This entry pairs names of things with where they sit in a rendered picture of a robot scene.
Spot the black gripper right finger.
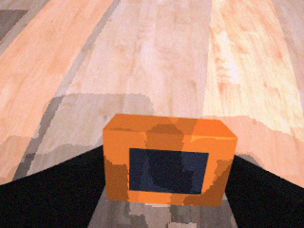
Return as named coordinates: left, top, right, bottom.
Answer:
left=224, top=155, right=304, bottom=228

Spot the orange block with dark blue panel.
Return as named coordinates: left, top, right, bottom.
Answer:
left=103, top=113, right=238, bottom=206

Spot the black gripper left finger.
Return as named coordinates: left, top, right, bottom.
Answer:
left=0, top=145, right=106, bottom=228

